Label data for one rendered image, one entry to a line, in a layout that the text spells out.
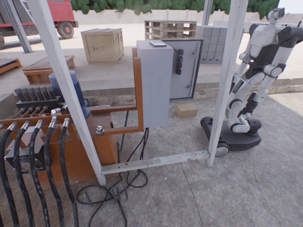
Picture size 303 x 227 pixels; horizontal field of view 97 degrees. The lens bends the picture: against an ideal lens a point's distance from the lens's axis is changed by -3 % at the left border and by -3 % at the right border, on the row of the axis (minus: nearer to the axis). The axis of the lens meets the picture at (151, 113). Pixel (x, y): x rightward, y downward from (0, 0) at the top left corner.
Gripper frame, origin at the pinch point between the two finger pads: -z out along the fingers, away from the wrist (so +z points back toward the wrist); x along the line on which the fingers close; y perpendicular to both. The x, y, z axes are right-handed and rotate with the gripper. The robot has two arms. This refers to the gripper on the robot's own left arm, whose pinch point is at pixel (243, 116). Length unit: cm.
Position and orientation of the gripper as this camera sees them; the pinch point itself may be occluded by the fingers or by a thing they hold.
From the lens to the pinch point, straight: 171.7
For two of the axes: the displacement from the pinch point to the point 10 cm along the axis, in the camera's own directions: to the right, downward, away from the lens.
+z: 2.0, -8.0, -5.6
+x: -9.8, -1.8, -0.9
